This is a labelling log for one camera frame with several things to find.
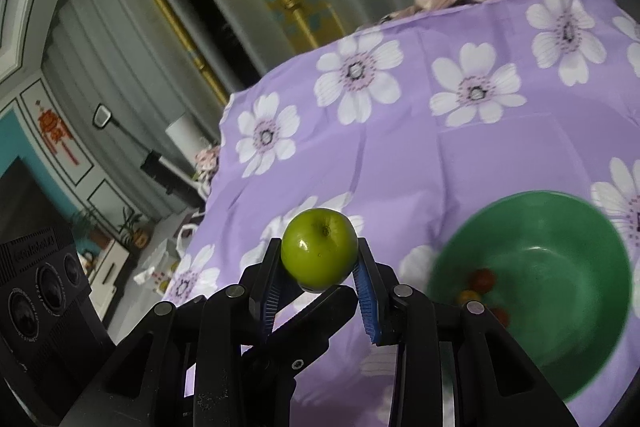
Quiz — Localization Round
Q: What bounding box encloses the dark television screen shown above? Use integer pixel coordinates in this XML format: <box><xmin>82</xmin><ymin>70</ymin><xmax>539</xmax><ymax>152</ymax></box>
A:
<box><xmin>0</xmin><ymin>157</ymin><xmax>68</xmax><ymax>240</ymax></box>

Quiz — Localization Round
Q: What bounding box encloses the red wall ornament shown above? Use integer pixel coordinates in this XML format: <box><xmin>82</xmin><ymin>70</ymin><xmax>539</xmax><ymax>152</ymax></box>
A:
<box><xmin>36</xmin><ymin>101</ymin><xmax>81</xmax><ymax>168</ymax></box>

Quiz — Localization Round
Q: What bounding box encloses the black device on stand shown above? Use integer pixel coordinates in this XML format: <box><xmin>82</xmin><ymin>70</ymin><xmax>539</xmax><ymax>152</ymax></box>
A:
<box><xmin>140</xmin><ymin>150</ymin><xmax>193</xmax><ymax>198</ymax></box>

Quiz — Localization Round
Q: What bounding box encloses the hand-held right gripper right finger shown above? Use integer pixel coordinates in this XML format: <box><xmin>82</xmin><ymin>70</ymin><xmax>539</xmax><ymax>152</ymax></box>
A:
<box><xmin>351</xmin><ymin>237</ymin><xmax>577</xmax><ymax>427</ymax></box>

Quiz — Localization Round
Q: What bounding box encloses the potted plant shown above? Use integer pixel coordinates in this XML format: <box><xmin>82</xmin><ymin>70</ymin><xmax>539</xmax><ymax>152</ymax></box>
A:
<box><xmin>112</xmin><ymin>209</ymin><xmax>151</xmax><ymax>250</ymax></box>

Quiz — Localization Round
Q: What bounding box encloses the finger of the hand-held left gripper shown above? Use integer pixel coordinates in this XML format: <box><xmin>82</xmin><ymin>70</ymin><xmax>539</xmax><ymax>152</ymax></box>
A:
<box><xmin>244</xmin><ymin>284</ymin><xmax>359</xmax><ymax>427</ymax></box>

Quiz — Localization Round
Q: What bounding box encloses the orange round fruit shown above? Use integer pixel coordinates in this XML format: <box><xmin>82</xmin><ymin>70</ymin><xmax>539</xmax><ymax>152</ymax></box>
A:
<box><xmin>470</xmin><ymin>269</ymin><xmax>497</xmax><ymax>292</ymax></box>

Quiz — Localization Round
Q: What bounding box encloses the pink floral cloth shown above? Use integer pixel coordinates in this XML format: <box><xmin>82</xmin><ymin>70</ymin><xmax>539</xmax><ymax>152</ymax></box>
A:
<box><xmin>192</xmin><ymin>146</ymin><xmax>223</xmax><ymax>200</ymax></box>

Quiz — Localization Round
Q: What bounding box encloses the purple floral bed sheet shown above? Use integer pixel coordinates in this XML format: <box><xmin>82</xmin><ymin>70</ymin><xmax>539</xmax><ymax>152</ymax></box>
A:
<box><xmin>162</xmin><ymin>0</ymin><xmax>640</xmax><ymax>427</ymax></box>

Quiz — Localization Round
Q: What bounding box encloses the green apple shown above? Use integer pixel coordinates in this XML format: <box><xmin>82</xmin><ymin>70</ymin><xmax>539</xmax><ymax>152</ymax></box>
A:
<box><xmin>280</xmin><ymin>208</ymin><xmax>359</xmax><ymax>289</ymax></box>

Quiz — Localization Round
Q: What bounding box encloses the green plastic bowl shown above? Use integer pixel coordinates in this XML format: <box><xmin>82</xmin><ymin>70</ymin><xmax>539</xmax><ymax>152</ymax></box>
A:
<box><xmin>426</xmin><ymin>190</ymin><xmax>633</xmax><ymax>404</ymax></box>

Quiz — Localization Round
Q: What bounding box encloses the golden pole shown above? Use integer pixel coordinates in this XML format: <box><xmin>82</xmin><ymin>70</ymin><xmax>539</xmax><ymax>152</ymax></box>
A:
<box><xmin>107</xmin><ymin>0</ymin><xmax>231</xmax><ymax>108</ymax></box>

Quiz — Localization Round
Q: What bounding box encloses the white plastic bag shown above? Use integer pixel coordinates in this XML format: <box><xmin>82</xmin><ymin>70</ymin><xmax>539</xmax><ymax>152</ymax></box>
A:
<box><xmin>132</xmin><ymin>219</ymin><xmax>206</xmax><ymax>293</ymax></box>

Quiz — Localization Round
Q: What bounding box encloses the white paper roll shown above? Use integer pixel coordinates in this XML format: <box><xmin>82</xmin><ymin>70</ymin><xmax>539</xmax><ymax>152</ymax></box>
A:
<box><xmin>165</xmin><ymin>114</ymin><xmax>203</xmax><ymax>162</ymax></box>

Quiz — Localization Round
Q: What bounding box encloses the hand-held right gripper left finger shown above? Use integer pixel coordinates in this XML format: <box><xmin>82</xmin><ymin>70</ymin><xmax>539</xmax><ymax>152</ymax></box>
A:
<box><xmin>60</xmin><ymin>237</ymin><xmax>284</xmax><ymax>427</ymax></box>

